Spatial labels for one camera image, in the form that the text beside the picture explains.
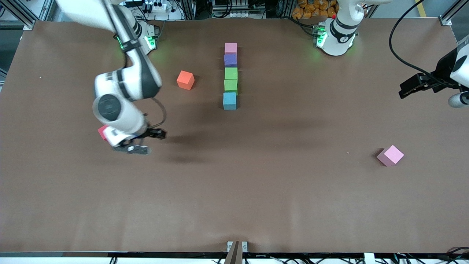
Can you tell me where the brown table cover sheet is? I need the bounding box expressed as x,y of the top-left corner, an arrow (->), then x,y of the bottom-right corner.
0,18 -> 469,253

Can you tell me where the blue foam cube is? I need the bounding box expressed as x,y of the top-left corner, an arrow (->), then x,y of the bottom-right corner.
223,92 -> 237,110

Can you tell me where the white power strip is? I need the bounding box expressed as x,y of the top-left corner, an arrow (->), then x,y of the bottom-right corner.
143,1 -> 173,13

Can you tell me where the brown wooden strip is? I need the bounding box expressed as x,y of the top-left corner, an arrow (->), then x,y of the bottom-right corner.
224,241 -> 244,264

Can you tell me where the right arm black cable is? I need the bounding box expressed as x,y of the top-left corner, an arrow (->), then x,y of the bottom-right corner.
104,0 -> 167,129

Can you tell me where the aluminium frame profile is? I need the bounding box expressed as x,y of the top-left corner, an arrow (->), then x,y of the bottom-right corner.
0,0 -> 55,30
440,0 -> 469,26

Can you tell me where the black equipment rack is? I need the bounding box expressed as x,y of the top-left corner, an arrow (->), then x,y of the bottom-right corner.
211,0 -> 293,19

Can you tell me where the orange foam cube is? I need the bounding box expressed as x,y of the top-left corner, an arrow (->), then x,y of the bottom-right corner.
177,70 -> 195,91

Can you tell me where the bag of orange items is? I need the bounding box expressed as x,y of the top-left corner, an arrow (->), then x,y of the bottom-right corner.
292,0 -> 339,19

